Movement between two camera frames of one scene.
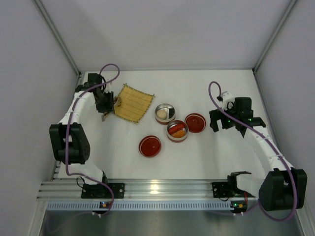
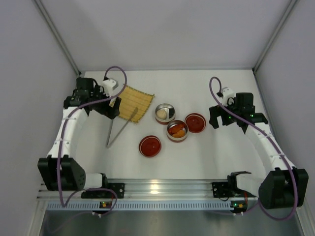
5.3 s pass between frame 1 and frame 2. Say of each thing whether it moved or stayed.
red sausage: stayed
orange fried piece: stayed
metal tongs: moved
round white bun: stayed
